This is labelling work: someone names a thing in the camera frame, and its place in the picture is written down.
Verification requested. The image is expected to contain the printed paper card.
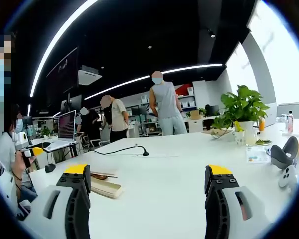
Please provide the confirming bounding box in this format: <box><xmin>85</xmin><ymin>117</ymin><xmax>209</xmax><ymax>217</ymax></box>
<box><xmin>246</xmin><ymin>146</ymin><xmax>272</xmax><ymax>164</ymax></box>

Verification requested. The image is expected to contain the green potted plant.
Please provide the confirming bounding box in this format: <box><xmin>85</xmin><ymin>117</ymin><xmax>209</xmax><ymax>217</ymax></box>
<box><xmin>212</xmin><ymin>84</ymin><xmax>271</xmax><ymax>147</ymax></box>

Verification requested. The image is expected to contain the small white side table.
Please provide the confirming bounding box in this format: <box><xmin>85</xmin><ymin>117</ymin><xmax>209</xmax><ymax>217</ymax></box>
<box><xmin>29</xmin><ymin>139</ymin><xmax>78</xmax><ymax>170</ymax></box>

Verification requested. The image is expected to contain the pink drink bottle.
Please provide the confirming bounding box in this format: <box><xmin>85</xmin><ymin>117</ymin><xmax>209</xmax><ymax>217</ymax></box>
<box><xmin>286</xmin><ymin>113</ymin><xmax>294</xmax><ymax>134</ymax></box>

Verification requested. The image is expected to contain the patterned white cup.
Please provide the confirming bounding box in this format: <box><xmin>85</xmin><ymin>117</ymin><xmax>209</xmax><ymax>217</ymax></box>
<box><xmin>234</xmin><ymin>130</ymin><xmax>246</xmax><ymax>146</ymax></box>

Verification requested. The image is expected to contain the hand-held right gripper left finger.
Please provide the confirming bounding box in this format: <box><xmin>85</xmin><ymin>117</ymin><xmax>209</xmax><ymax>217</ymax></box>
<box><xmin>21</xmin><ymin>164</ymin><xmax>92</xmax><ymax>239</ymax></box>

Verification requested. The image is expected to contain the long ceiling light strip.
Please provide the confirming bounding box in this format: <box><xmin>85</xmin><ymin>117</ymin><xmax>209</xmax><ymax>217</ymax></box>
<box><xmin>29</xmin><ymin>0</ymin><xmax>100</xmax><ymax>98</ymax></box>

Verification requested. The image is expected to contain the beige cutlery case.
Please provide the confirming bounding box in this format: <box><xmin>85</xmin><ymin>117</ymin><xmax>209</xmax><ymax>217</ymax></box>
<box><xmin>89</xmin><ymin>177</ymin><xmax>124</xmax><ymax>199</ymax></box>

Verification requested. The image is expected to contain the dark wall screen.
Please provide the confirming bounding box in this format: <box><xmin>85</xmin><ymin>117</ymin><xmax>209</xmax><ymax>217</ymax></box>
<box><xmin>45</xmin><ymin>46</ymin><xmax>79</xmax><ymax>107</ymax></box>

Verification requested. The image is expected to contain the grey office chair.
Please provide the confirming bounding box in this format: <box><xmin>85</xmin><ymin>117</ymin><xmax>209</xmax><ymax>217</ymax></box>
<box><xmin>91</xmin><ymin>125</ymin><xmax>112</xmax><ymax>148</ymax></box>

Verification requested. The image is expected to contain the ceiling air conditioner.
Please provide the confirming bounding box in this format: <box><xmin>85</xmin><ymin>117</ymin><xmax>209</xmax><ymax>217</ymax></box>
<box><xmin>77</xmin><ymin>65</ymin><xmax>103</xmax><ymax>86</ymax></box>

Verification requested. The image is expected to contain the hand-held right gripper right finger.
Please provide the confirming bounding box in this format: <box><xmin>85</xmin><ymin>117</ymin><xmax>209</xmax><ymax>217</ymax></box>
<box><xmin>204</xmin><ymin>164</ymin><xmax>274</xmax><ymax>239</ymax></box>

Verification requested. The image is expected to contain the white chest-worn device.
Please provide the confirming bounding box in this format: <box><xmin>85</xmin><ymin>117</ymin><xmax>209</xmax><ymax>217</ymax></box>
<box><xmin>0</xmin><ymin>170</ymin><xmax>18</xmax><ymax>215</ymax></box>

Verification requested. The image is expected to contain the white handheld controller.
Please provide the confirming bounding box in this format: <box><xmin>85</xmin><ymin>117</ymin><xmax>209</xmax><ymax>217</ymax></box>
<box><xmin>278</xmin><ymin>165</ymin><xmax>298</xmax><ymax>189</ymax></box>

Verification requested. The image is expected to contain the black gooseneck microphone cable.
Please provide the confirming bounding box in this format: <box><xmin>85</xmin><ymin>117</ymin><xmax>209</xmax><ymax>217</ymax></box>
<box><xmin>89</xmin><ymin>145</ymin><xmax>150</xmax><ymax>157</ymax></box>

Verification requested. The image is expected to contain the open laptop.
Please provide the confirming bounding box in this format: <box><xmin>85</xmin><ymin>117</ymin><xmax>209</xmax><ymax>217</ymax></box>
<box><xmin>57</xmin><ymin>109</ymin><xmax>77</xmax><ymax>144</ymax></box>

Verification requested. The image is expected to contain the cardboard box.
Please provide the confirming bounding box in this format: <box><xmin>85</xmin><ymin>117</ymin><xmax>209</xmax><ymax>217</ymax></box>
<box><xmin>189</xmin><ymin>109</ymin><xmax>202</xmax><ymax>120</ymax></box>

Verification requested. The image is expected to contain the black computer monitor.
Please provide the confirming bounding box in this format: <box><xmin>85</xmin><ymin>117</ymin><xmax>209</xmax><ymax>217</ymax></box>
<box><xmin>205</xmin><ymin>104</ymin><xmax>220</xmax><ymax>117</ymax></box>

